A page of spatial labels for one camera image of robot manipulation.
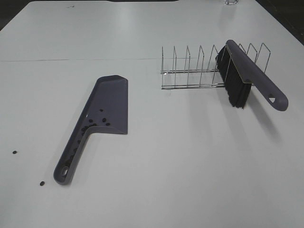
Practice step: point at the purple plastic dustpan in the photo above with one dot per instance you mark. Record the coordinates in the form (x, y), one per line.
(111, 94)

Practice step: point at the pile of coffee beans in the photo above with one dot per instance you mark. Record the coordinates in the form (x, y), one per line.
(88, 123)

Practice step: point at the purple hand brush black bristles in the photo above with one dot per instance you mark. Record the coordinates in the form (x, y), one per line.
(239, 73)

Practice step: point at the clear glass on table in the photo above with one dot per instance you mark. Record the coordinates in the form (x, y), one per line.
(231, 2)

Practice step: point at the chrome wire dish rack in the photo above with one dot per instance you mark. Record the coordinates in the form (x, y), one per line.
(188, 71)

